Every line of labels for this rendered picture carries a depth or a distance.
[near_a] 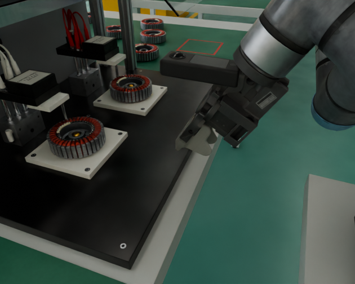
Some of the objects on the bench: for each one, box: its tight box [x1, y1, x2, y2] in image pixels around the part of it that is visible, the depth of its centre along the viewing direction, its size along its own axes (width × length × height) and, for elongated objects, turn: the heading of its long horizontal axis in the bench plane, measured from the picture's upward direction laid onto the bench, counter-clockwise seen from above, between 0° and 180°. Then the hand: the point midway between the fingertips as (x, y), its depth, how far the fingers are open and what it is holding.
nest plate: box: [25, 127, 128, 179], centre depth 62 cm, size 15×15×1 cm
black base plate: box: [0, 62, 213, 270], centre depth 72 cm, size 47×64×2 cm
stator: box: [140, 29, 166, 44], centre depth 126 cm, size 11×11×4 cm
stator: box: [47, 117, 106, 159], centre depth 60 cm, size 11×11×4 cm
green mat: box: [89, 17, 248, 71], centre depth 128 cm, size 94×61×1 cm, turn 70°
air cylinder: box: [0, 105, 46, 147], centre depth 65 cm, size 5×8×6 cm
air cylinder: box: [68, 66, 101, 97], centre depth 83 cm, size 5×8×6 cm
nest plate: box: [93, 85, 167, 116], centre depth 80 cm, size 15×15×1 cm
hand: (177, 142), depth 52 cm, fingers closed
